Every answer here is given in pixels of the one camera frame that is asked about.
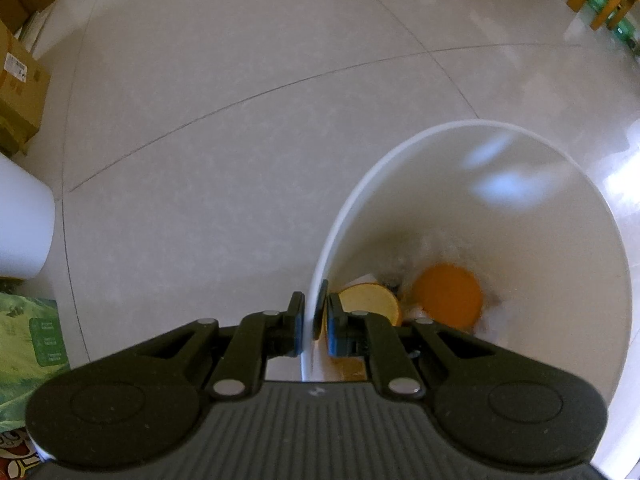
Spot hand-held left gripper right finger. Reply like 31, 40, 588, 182
326, 292, 536, 401

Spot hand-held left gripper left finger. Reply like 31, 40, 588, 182
97, 291, 307, 401

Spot orange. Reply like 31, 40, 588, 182
411, 262, 485, 332

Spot white plastic trash bin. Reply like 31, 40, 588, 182
300, 120, 629, 407

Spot green printed carton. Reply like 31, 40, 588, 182
0, 290, 71, 431

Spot white bucket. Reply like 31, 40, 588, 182
0, 152, 56, 281

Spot colourful printed mat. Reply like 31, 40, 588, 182
0, 427, 41, 480

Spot cardboard box with white label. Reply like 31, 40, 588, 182
0, 20, 52, 157

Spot white flat boards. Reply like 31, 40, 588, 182
17, 7, 49, 51

